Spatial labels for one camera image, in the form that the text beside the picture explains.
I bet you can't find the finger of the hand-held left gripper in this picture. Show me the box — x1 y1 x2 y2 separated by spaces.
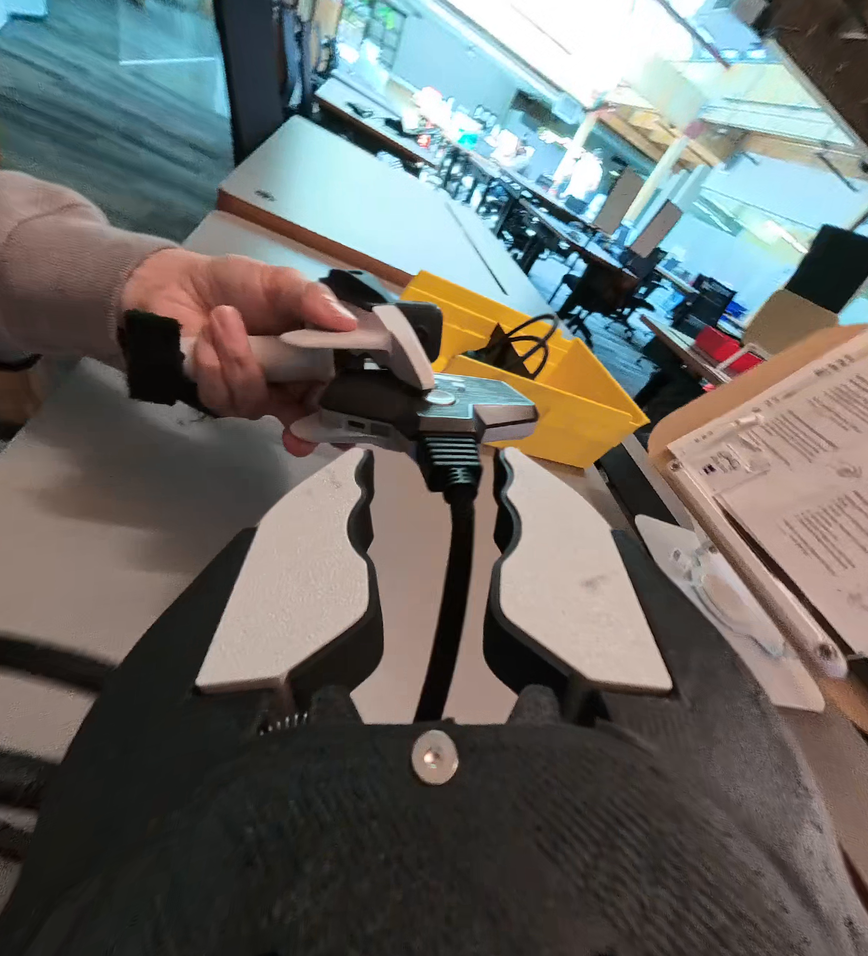
373 305 436 392

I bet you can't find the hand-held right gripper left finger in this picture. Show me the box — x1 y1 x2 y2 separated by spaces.
194 449 386 717

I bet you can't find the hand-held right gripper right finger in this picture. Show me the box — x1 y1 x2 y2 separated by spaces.
485 447 675 714

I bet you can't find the black hub box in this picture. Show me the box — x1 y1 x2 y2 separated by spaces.
290 372 540 453

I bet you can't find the person's left forearm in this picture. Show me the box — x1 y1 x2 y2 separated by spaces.
0 160 174 367

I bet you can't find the white desk with wooden edge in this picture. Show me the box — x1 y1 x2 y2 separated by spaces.
217 114 547 300

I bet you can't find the grey desk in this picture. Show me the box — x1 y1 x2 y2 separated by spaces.
0 211 868 956

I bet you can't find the person's left hand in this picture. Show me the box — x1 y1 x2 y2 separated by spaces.
122 248 360 458

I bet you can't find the yellow bin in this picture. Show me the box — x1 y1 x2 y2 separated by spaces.
403 269 650 468

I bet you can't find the row of office desks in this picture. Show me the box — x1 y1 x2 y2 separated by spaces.
315 75 704 322

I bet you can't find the wooden document stand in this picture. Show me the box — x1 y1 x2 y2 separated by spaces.
634 310 868 755

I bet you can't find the brown cardboard panel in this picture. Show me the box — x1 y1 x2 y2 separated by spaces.
744 287 838 356

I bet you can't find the black monitor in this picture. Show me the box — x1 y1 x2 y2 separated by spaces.
785 224 868 315

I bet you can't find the black cable in yellow bin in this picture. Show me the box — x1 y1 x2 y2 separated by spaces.
471 314 560 378

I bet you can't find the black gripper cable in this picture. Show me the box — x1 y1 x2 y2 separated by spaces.
0 631 110 692

